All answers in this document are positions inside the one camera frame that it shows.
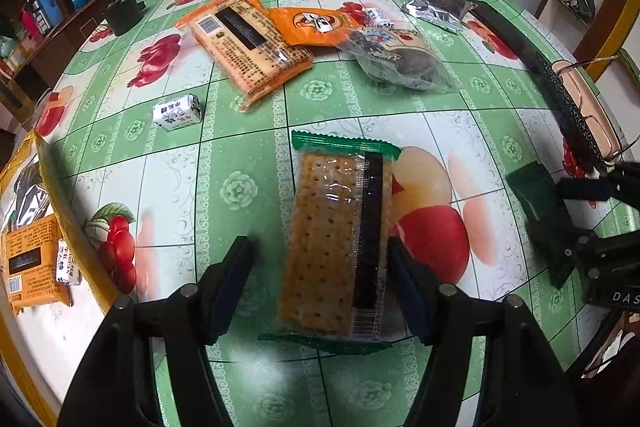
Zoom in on black and white snack packet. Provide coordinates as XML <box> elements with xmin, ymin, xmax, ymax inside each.
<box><xmin>7</xmin><ymin>162</ymin><xmax>51</xmax><ymax>233</ymax></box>

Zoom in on green-edged clear cracker packet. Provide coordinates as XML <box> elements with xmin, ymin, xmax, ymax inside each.
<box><xmin>257</xmin><ymin>130</ymin><xmax>403</xmax><ymax>355</ymax></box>

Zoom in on black cup-shaped holder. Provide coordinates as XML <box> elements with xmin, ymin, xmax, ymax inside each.
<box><xmin>102</xmin><ymin>0</ymin><xmax>146</xmax><ymax>36</ymax></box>

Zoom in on dark green snack packet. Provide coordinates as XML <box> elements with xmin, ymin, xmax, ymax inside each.
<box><xmin>505</xmin><ymin>159</ymin><xmax>583</xmax><ymax>290</ymax></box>

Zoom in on small white candy packet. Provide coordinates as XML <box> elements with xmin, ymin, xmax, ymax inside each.
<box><xmin>54</xmin><ymin>237</ymin><xmax>83</xmax><ymax>288</ymax></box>
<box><xmin>362</xmin><ymin>7</ymin><xmax>396</xmax><ymax>28</ymax></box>
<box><xmin>151</xmin><ymin>93</ymin><xmax>203</xmax><ymax>132</ymax></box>

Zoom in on black patterned glasses case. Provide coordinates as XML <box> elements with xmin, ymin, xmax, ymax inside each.
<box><xmin>530</xmin><ymin>52</ymin><xmax>631</xmax><ymax>172</ymax></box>

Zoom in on blue container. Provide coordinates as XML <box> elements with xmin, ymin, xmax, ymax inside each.
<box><xmin>30</xmin><ymin>0</ymin><xmax>66</xmax><ymax>32</ymax></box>

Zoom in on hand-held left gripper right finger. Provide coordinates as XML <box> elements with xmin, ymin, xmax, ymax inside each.
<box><xmin>386</xmin><ymin>236</ymin><xmax>576</xmax><ymax>427</ymax></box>

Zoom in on orange seed snack packet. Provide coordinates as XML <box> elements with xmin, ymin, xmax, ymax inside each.
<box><xmin>267</xmin><ymin>6</ymin><xmax>363</xmax><ymax>50</ymax></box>

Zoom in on clear packet of dark bread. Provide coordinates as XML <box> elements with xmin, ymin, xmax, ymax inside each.
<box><xmin>340</xmin><ymin>26</ymin><xmax>461</xmax><ymax>95</ymax></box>

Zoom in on pink-framed eyeglasses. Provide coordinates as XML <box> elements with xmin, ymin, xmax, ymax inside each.
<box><xmin>552</xmin><ymin>54</ymin><xmax>633</xmax><ymax>168</ymax></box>

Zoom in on orange-edged clear cracker packet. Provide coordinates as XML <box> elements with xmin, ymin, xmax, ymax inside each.
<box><xmin>175</xmin><ymin>0</ymin><xmax>315</xmax><ymax>112</ymax></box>

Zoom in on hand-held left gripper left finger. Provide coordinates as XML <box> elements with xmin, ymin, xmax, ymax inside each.
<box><xmin>60</xmin><ymin>234</ymin><xmax>258</xmax><ymax>427</ymax></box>

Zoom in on green floral fruit-print tablecloth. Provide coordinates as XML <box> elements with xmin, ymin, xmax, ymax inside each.
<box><xmin>32</xmin><ymin>0</ymin><xmax>640</xmax><ymax>427</ymax></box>

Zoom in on silver foil snack packet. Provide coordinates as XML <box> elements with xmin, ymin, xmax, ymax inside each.
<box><xmin>401</xmin><ymin>0</ymin><xmax>475</xmax><ymax>35</ymax></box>

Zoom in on white tray with yellow edge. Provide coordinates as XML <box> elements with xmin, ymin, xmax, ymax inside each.
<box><xmin>0</xmin><ymin>129</ymin><xmax>118</xmax><ymax>427</ymax></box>

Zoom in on dark items on wall shelf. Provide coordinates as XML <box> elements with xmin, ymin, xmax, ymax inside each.
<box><xmin>552</xmin><ymin>0</ymin><xmax>596</xmax><ymax>20</ymax></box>

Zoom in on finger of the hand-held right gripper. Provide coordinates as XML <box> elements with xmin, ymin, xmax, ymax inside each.
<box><xmin>532</xmin><ymin>222</ymin><xmax>640</xmax><ymax>280</ymax></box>
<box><xmin>557</xmin><ymin>162</ymin><xmax>640</xmax><ymax>202</ymax></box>

